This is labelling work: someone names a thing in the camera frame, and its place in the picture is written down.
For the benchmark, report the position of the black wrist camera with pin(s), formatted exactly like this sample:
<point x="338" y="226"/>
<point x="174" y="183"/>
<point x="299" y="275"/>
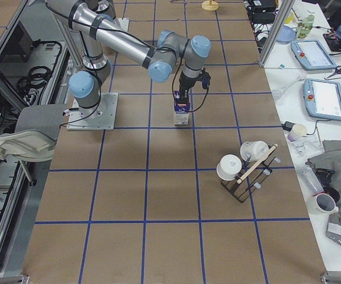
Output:
<point x="205" y="79"/>

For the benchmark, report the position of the wooden mug tree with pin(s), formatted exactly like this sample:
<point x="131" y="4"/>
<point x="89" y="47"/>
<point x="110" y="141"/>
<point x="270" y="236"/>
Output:
<point x="210" y="5"/>

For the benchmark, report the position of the white office chair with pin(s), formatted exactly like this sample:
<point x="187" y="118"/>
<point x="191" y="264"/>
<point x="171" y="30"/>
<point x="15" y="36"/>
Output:
<point x="35" y="136"/>

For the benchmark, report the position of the black box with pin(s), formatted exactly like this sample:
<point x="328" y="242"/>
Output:
<point x="258" y="6"/>

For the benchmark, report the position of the scissors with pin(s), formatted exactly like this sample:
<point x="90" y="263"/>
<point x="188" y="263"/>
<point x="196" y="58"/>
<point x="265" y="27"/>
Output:
<point x="337" y="71"/>

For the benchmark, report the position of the small lilac cup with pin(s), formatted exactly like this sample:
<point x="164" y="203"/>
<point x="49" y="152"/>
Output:
<point x="297" y="132"/>

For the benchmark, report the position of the milk carton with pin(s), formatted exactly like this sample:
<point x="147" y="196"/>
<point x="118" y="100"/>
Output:
<point x="181" y="114"/>

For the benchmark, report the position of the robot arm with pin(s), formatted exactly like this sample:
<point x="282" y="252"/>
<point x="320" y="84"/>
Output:
<point x="174" y="54"/>
<point x="102" y="7"/>

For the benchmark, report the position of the lower teach pendant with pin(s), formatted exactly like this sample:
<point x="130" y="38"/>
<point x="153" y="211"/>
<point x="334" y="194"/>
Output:
<point x="322" y="99"/>

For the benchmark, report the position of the teach pendant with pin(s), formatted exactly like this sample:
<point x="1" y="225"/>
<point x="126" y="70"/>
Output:
<point x="312" y="55"/>
<point x="322" y="99"/>

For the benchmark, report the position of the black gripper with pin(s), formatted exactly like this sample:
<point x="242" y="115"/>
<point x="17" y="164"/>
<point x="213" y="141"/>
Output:
<point x="186" y="81"/>

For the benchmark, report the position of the aluminium frame post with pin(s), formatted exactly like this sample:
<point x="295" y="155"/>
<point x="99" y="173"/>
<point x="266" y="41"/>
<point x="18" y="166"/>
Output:
<point x="280" y="19"/>

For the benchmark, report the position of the white mug on rack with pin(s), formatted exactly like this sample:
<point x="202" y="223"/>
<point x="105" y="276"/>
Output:
<point x="228" y="167"/>

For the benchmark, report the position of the upper teach pendant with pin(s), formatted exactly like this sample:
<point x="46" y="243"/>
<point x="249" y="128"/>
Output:
<point x="312" y="55"/>

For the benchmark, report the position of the black wire mug rack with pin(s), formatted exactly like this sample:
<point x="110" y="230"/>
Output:
<point x="251" y="176"/>

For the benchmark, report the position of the white mug red rim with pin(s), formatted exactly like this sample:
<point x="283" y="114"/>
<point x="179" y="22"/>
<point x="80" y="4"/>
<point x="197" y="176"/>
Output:
<point x="321" y="203"/>

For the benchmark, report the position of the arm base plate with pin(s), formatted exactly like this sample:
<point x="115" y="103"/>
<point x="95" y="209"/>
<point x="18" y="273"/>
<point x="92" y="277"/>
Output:
<point x="102" y="119"/>
<point x="123" y="23"/>

